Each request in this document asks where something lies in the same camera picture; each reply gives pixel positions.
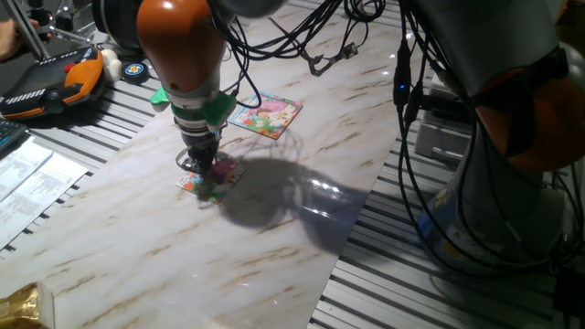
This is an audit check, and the blue round disc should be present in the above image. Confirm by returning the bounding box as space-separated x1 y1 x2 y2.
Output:
122 62 151 85

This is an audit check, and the white marble pattern board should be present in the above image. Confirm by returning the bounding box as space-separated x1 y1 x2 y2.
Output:
0 0 412 329

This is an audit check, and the printed white paper sheet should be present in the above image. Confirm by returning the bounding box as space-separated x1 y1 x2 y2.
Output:
0 136 54 202
0 153 89 250

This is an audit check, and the black filament spool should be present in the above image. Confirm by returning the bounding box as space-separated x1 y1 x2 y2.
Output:
90 0 147 51

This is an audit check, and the gold foil bag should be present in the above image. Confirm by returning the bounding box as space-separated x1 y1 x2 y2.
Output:
0 281 40 329

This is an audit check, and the orange black teach pendant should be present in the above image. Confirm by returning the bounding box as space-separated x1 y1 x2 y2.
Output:
0 47 106 121

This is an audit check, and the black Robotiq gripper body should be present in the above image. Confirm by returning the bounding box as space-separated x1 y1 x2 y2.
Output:
182 130 222 165

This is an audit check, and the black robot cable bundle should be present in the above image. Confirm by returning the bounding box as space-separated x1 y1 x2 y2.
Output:
207 0 585 275

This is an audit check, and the butterfly puzzle reference card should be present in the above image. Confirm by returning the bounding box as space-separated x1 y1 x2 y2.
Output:
228 92 304 141

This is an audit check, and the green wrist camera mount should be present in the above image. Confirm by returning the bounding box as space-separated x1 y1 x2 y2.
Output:
149 85 238 132

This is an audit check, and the white flat box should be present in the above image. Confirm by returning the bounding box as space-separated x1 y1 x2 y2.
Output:
413 72 474 159

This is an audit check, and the white figurine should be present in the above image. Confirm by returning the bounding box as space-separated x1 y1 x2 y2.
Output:
100 48 123 83

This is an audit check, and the colourful picture card left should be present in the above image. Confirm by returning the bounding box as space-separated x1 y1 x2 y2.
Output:
175 157 246 206

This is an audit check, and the person's bare hand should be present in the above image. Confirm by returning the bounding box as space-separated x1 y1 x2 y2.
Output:
0 18 24 60

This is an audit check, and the black computer keyboard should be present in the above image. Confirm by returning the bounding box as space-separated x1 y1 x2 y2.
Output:
0 118 28 154

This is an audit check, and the black metal stand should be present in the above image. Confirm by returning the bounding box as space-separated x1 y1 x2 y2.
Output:
27 0 92 47

